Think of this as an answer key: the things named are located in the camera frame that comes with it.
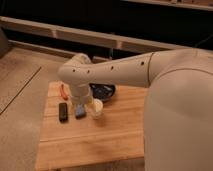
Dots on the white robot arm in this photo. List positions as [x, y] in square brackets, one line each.
[178, 110]

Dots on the white paper cup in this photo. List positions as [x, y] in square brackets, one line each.
[97, 107]

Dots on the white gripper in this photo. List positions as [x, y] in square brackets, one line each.
[80, 94]

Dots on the orange carrot toy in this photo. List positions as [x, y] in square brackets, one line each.
[63, 93]

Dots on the grey shelf rail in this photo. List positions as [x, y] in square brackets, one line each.
[86, 37]

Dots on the blue sponge block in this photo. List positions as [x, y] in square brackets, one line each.
[80, 111]

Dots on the dark round plate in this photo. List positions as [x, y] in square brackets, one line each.
[102, 92]

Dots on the black remote control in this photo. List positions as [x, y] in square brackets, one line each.
[63, 112]

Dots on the wooden cutting board table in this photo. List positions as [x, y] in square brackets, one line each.
[117, 135]

